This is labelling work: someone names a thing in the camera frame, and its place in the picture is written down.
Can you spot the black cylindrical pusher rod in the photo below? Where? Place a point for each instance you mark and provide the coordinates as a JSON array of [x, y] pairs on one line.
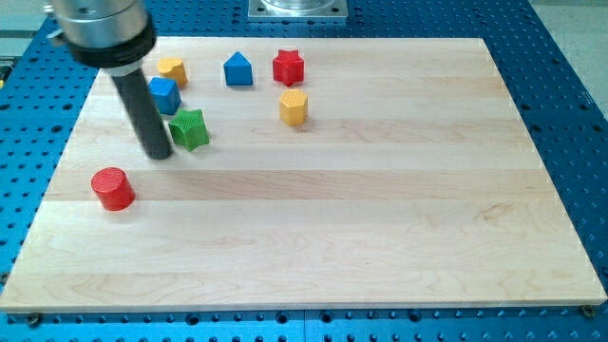
[[143, 115]]

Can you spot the green star block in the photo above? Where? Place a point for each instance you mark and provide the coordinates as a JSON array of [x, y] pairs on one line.
[[188, 129]]

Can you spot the yellow heart block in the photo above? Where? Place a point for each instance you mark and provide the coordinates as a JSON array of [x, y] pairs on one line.
[[173, 68]]

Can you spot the red star block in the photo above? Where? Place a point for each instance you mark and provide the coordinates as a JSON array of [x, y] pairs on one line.
[[288, 67]]

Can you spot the blue cube block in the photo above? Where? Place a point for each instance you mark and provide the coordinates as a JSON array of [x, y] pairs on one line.
[[166, 95]]

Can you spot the red cylinder block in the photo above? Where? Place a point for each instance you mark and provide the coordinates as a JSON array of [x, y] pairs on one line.
[[112, 188]]

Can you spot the blue triangle block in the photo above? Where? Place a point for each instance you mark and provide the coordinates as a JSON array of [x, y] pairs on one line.
[[238, 71]]

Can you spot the yellow hexagon block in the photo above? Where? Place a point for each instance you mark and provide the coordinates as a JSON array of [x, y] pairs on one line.
[[293, 107]]

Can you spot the wooden board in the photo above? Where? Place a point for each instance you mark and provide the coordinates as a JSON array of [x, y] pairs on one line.
[[412, 183]]

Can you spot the left board clamp screw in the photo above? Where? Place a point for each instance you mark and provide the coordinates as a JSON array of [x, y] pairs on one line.
[[33, 320]]

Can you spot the board clamp screw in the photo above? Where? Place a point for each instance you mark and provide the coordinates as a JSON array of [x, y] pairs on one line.
[[33, 320], [588, 311]]

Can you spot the right board clamp screw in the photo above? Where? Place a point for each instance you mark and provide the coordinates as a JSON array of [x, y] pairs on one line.
[[588, 311]]

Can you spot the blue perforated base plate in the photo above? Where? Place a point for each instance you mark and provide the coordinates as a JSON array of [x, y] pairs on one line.
[[47, 89]]

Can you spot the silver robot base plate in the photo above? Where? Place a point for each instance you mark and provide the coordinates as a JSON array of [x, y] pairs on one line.
[[269, 10]]

